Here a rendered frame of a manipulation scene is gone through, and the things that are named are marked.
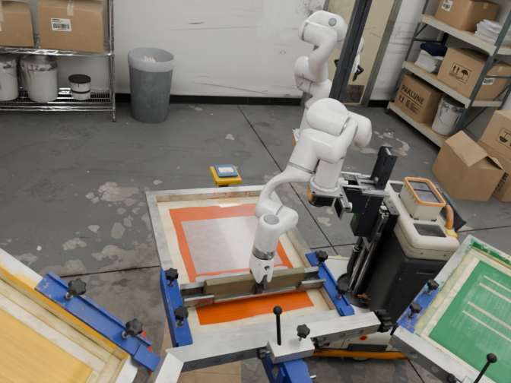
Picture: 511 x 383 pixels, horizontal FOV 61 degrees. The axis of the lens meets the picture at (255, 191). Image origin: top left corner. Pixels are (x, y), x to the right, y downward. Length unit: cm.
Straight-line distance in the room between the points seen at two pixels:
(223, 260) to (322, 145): 61
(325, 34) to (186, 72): 327
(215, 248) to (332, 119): 67
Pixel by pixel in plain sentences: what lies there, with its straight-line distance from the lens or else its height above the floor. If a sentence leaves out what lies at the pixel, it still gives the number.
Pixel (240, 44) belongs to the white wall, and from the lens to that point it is 508.
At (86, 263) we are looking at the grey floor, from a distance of 301.
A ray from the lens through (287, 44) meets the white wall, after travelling 528.
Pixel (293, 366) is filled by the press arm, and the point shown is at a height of 104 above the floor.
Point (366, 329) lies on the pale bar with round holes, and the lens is 150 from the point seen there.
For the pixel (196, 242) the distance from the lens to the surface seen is 172.
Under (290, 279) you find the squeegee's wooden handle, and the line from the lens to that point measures 153.
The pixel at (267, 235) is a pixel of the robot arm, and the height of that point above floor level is 127.
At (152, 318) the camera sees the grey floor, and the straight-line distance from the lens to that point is 268.
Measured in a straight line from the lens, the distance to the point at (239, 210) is 191.
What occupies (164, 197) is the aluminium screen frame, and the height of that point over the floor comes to 98.
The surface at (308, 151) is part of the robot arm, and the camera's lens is 135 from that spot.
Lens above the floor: 210
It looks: 34 degrees down
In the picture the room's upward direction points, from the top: 12 degrees clockwise
